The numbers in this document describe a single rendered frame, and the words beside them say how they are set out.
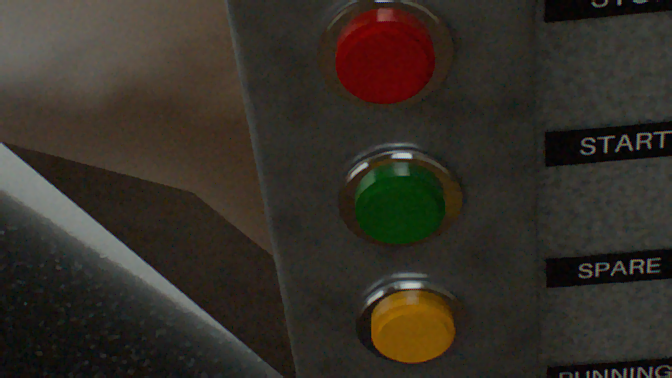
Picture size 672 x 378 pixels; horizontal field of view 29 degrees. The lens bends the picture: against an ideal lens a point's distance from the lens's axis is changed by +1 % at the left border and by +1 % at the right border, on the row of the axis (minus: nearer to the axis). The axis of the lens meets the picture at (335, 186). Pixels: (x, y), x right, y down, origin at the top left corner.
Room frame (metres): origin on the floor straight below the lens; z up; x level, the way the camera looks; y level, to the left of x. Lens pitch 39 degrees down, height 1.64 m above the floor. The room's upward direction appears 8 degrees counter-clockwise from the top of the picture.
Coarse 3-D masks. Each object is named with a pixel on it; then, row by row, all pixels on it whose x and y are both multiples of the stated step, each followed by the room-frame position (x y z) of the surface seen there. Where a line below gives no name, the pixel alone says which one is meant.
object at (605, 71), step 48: (576, 48) 0.29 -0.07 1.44; (624, 48) 0.29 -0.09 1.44; (576, 96) 0.29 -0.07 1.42; (624, 96) 0.29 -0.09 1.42; (576, 192) 0.29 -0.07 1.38; (624, 192) 0.29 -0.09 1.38; (576, 240) 0.29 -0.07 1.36; (624, 240) 0.29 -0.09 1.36; (576, 288) 0.29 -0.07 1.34; (624, 288) 0.29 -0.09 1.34; (576, 336) 0.29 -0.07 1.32; (624, 336) 0.29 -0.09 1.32
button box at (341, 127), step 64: (256, 0) 0.28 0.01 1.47; (320, 0) 0.28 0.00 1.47; (448, 0) 0.28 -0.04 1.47; (512, 0) 0.28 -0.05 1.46; (256, 64) 0.28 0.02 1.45; (512, 64) 0.28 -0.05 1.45; (256, 128) 0.28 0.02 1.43; (320, 128) 0.28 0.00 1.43; (384, 128) 0.28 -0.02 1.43; (448, 128) 0.28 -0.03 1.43; (512, 128) 0.28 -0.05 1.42; (320, 192) 0.28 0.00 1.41; (512, 192) 0.28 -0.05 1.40; (320, 256) 0.28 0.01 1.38; (384, 256) 0.28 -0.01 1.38; (448, 256) 0.28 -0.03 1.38; (512, 256) 0.28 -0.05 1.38; (320, 320) 0.28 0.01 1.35; (512, 320) 0.28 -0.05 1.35
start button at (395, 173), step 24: (360, 192) 0.28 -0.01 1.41; (384, 192) 0.27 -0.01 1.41; (408, 192) 0.27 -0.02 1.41; (432, 192) 0.27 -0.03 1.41; (360, 216) 0.28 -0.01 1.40; (384, 216) 0.27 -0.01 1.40; (408, 216) 0.27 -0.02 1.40; (432, 216) 0.27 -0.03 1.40; (384, 240) 0.27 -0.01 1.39; (408, 240) 0.27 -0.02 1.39
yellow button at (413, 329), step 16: (400, 304) 0.28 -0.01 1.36; (416, 304) 0.27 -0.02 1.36; (432, 304) 0.27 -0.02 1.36; (384, 320) 0.27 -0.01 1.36; (400, 320) 0.27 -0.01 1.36; (416, 320) 0.27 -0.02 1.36; (432, 320) 0.27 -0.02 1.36; (448, 320) 0.27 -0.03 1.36; (384, 336) 0.27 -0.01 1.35; (400, 336) 0.27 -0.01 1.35; (416, 336) 0.27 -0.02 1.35; (432, 336) 0.27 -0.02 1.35; (448, 336) 0.27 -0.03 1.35; (384, 352) 0.27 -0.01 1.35; (400, 352) 0.27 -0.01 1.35; (416, 352) 0.27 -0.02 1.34; (432, 352) 0.27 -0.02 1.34
